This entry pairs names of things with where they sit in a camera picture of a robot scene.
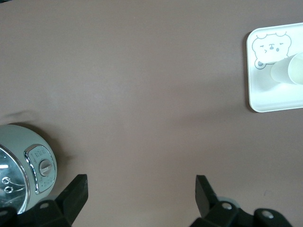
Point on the brown table cover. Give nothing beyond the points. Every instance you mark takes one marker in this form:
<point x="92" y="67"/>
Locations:
<point x="142" y="94"/>

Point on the grey pot with glass lid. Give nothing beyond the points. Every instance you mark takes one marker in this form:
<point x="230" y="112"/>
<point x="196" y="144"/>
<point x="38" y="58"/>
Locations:
<point x="14" y="137"/>

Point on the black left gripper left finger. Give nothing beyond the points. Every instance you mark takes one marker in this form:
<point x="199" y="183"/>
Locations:
<point x="71" y="201"/>

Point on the white cup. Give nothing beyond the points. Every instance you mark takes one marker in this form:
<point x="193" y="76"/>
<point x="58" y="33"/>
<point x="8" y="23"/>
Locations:
<point x="281" y="71"/>

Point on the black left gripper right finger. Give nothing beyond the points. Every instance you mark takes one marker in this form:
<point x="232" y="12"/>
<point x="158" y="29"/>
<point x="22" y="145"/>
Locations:
<point x="208" y="208"/>

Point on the cream tray with bear print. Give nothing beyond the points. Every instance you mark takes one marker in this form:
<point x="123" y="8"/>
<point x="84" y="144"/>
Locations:
<point x="265" y="94"/>

